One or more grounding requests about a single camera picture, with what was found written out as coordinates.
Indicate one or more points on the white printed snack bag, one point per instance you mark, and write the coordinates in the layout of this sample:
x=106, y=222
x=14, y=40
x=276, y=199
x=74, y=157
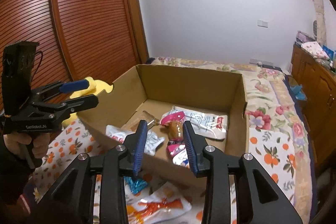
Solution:
x=209, y=125

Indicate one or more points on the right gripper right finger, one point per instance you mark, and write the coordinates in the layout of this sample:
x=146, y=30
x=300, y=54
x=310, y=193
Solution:
x=195, y=144

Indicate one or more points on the teal foil candy packet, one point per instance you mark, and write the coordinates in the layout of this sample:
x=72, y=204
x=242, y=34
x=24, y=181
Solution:
x=136, y=184

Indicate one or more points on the beige curtain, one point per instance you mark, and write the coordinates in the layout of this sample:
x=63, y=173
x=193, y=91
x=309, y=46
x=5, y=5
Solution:
x=320, y=19

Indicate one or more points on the wooden sideboard cabinet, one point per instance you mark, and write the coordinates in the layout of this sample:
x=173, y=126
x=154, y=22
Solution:
x=318, y=84

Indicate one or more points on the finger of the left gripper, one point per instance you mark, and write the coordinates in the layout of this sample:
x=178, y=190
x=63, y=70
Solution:
x=72, y=106
x=74, y=86

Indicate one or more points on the brown cardboard box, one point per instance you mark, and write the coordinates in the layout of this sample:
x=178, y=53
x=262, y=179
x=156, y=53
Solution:
x=157, y=88

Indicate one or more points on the floral quilt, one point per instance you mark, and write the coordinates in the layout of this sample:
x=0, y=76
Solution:
x=277, y=135

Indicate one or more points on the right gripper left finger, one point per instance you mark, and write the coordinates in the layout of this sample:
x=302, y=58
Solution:
x=135, y=144

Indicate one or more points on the pink squid snack packet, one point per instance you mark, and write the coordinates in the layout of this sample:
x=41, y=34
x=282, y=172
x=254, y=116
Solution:
x=176, y=149

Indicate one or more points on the orange white snack bag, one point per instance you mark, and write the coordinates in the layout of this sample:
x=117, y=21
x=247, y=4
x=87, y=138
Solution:
x=164, y=204

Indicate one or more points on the orange-print white bedsheet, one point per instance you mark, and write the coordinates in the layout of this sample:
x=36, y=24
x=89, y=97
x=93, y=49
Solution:
x=258, y=198

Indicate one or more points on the yellow plush toy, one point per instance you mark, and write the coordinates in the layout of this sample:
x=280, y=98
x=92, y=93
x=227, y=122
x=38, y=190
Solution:
x=95, y=88

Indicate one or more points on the brown louvred wardrobe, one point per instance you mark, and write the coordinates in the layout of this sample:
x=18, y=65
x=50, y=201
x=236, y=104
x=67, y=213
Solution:
x=77, y=38

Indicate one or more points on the teal cloth on floor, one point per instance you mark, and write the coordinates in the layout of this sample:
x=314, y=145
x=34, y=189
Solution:
x=298, y=92

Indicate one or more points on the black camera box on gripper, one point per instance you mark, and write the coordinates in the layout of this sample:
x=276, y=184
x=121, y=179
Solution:
x=18, y=62

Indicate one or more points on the white wall switch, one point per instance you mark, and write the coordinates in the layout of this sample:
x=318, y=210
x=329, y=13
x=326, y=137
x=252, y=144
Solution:
x=262, y=23

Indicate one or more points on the person's left hand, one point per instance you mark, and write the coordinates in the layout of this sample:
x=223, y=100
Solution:
x=15, y=141

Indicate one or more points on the folded floral cloth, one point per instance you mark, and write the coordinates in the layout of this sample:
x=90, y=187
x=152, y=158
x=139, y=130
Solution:
x=314, y=49

